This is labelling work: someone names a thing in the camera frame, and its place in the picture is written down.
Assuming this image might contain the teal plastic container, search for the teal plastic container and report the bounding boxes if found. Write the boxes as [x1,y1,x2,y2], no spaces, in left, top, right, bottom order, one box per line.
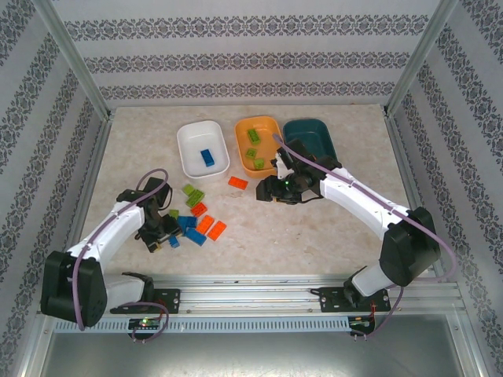
[282,118,338,168]

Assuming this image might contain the orange plastic container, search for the orange plastic container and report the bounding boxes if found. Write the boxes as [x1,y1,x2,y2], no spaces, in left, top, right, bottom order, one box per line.
[234,115,290,180]

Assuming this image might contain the white plastic container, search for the white plastic container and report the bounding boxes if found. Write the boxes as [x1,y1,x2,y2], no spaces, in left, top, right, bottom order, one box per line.
[176,119,231,180]

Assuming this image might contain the aluminium side rail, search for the aluminium side rail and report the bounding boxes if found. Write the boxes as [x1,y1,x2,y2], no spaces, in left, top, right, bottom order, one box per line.
[384,112,449,284]
[53,113,116,286]

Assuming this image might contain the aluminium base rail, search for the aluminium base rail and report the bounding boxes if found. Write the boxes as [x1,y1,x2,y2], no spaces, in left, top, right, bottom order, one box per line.
[39,274,463,315]

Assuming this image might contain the slotted white cable duct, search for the slotted white cable duct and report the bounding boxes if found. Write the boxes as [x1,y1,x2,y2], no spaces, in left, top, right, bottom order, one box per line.
[53,317,351,334]

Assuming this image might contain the aluminium frame post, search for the aluminium frame post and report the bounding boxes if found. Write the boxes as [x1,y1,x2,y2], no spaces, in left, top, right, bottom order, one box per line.
[31,0,116,121]
[383,0,460,117]

